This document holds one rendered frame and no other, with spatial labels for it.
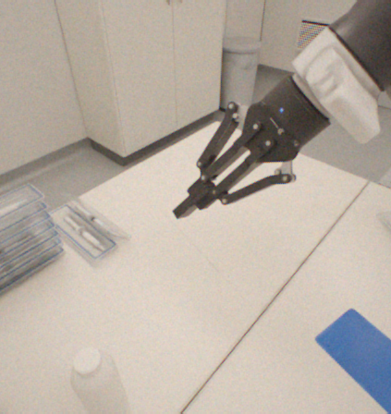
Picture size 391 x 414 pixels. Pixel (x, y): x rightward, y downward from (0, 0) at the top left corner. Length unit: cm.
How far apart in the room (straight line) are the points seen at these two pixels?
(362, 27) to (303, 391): 45
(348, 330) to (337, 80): 41
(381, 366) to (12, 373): 54
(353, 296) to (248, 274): 19
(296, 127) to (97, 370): 33
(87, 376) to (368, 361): 40
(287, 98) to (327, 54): 5
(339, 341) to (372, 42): 42
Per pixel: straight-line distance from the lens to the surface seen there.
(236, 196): 42
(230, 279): 61
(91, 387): 41
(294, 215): 76
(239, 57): 277
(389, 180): 97
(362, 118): 33
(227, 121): 43
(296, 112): 37
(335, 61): 35
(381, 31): 37
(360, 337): 61
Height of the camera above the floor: 124
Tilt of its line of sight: 41 degrees down
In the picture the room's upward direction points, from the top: straight up
